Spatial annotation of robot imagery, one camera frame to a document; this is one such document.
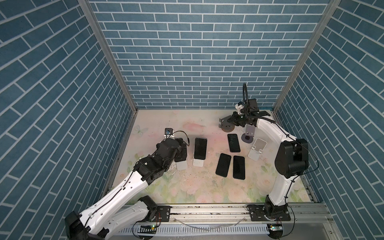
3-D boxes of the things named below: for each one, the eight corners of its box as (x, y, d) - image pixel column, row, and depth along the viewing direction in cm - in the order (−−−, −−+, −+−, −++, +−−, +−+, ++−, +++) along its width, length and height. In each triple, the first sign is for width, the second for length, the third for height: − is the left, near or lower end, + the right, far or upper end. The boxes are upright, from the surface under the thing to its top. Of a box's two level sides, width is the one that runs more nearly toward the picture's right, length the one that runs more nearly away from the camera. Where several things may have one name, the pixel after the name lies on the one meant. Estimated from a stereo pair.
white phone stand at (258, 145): (247, 156, 97) (250, 150, 90) (252, 144, 103) (255, 137, 96) (258, 162, 94) (262, 155, 88) (262, 148, 100) (267, 141, 94)
